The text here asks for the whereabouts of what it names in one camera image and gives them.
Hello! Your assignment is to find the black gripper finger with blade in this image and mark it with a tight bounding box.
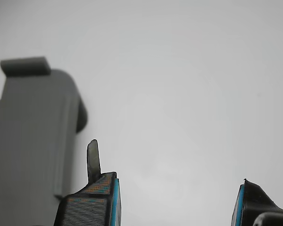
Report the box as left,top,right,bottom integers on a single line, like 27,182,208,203
53,139,122,226

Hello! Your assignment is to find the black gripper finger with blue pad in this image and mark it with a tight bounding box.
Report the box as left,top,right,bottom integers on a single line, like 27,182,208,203
231,178,283,226

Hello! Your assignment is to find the grey holder with tabs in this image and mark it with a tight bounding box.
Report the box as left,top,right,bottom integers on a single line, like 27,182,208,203
0,56,88,226

